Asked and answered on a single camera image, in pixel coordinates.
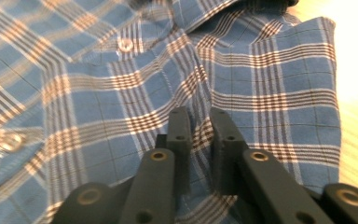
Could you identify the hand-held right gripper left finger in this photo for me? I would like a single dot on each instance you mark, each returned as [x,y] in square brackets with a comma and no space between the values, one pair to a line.
[178,146]

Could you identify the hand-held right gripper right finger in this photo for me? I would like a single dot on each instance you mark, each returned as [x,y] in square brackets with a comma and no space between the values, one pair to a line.
[227,152]

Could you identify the blue plaid shirt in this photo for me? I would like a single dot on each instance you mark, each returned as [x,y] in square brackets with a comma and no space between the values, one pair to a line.
[112,93]

